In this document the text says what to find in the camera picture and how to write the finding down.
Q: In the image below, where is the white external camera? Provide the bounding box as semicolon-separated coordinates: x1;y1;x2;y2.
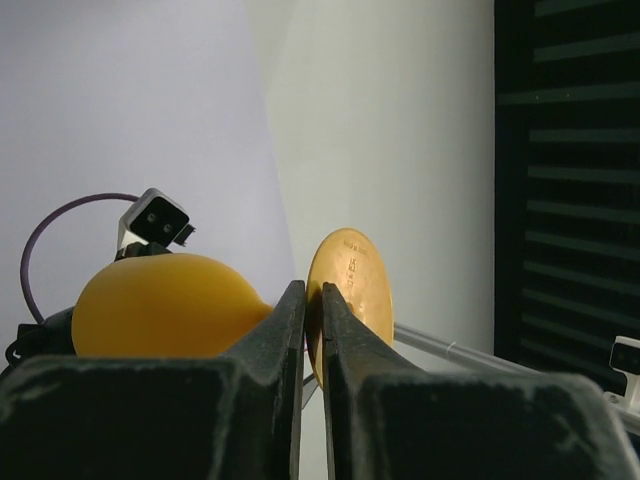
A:
605;336;640;414

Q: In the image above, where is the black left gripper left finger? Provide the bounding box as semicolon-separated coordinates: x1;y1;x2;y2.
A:
1;281;306;479

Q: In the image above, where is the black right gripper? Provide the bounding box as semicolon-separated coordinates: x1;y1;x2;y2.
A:
5;308;75;368

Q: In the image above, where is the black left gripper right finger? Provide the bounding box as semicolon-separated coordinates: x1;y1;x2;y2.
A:
322;284;639;479

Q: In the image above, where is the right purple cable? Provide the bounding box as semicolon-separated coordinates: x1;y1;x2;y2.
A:
20;192;139;324

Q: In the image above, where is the yellow wine glass front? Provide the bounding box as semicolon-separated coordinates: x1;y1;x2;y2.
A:
71;228;394;358

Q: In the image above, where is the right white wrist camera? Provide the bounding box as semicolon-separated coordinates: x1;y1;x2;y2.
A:
116;188;196;260

